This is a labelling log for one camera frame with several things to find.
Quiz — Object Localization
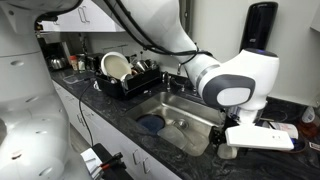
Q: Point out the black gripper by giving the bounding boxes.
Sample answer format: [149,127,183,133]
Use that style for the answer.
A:
[209,115,232,148]

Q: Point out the plain white mug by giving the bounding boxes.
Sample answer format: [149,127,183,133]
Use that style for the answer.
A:
[217,143,238,160]

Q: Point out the metal sink drain strainer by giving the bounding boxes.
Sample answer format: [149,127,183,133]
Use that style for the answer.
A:
[173,119,190,130]

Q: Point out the stainless steel sink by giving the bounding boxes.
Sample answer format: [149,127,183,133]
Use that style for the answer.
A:
[126,91,228,157]

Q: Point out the clear plastic container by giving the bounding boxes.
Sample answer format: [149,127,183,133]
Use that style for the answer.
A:
[156,124,188,150]

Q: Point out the blue speckled plate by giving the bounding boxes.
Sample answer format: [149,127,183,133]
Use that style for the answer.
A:
[136,114,166,134]

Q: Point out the metal faucet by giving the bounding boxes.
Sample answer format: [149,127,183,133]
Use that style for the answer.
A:
[161,70,172,93]

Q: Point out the orange dish soap bottle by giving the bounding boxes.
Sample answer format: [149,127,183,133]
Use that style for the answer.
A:
[298,105,320,139]

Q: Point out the black dish rack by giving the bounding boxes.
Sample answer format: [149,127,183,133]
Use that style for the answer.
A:
[94,66,163,100]

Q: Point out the metal pot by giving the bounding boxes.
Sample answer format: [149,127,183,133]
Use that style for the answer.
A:
[134,59,150,73]

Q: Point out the white base cabinet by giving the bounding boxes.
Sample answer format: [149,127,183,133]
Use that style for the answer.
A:
[51,79,183,180]

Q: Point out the large white plate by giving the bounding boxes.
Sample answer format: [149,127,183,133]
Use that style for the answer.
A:
[99,51,133,81]

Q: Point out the steel paper towel dispenser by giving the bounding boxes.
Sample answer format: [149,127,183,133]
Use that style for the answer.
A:
[179,0,193,35]

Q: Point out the white paper sheet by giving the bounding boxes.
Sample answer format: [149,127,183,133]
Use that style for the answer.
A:
[80,148,104,178]

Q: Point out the black countertop appliance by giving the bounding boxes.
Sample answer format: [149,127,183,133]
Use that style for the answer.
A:
[85,53,104,72]

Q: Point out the clear plastic lid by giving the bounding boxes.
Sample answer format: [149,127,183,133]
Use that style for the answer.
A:
[62,73,88,85]

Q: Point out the spice jar with red cap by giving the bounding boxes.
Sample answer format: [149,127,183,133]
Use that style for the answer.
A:
[69,55,78,71]

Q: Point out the white upper cabinet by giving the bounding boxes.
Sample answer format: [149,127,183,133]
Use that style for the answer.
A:
[39,0,126,33]

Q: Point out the black coffee maker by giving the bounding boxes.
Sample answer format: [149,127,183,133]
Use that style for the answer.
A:
[45,41,70,71]

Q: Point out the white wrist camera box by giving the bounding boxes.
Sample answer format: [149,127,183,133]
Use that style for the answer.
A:
[224,124,295,152]

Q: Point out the metal cabinet handle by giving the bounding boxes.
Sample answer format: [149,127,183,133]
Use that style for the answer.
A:
[142,157,151,174]
[132,149,141,166]

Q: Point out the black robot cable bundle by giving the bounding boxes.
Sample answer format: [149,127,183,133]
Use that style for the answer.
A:
[101,0,214,68]

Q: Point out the black clamp with orange handle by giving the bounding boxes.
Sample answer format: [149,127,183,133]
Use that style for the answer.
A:
[99,152,124,171]

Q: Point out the black wall soap dispenser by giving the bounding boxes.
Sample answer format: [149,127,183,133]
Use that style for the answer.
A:
[239,1,279,54]

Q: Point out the thin black cable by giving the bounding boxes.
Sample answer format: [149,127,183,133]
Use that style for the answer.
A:
[78,79,98,148]

